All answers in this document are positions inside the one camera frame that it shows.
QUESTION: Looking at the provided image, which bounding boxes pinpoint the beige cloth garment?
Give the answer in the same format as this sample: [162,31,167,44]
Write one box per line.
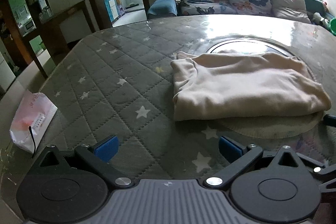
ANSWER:
[170,52,331,121]

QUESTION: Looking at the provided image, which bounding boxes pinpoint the white pink storage bag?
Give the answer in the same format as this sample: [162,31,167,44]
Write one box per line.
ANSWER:
[10,90,58,155]

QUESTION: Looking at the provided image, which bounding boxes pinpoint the grey quilted star table cover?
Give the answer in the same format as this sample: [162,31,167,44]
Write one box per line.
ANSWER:
[0,14,336,224]

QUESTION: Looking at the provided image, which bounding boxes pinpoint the green plastic cup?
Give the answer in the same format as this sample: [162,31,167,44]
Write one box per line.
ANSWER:
[329,18,336,36]

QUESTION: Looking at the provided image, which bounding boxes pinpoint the white refrigerator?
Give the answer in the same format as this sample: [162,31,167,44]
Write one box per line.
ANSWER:
[0,53,15,94]

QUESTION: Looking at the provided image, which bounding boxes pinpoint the beige pillow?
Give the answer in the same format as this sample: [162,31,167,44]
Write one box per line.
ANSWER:
[272,0,311,24]

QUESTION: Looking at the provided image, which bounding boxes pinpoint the dark wooden side table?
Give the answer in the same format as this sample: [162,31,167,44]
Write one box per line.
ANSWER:
[22,1,95,79]

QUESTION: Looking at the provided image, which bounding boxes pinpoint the blue white cabinet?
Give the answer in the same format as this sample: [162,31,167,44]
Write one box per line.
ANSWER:
[104,0,125,23]

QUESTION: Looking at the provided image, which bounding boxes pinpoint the blue sofa bed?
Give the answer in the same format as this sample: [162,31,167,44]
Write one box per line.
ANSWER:
[172,0,336,37]

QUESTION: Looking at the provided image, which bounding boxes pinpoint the blue folded towel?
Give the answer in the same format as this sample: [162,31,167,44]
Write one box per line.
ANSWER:
[147,0,178,19]

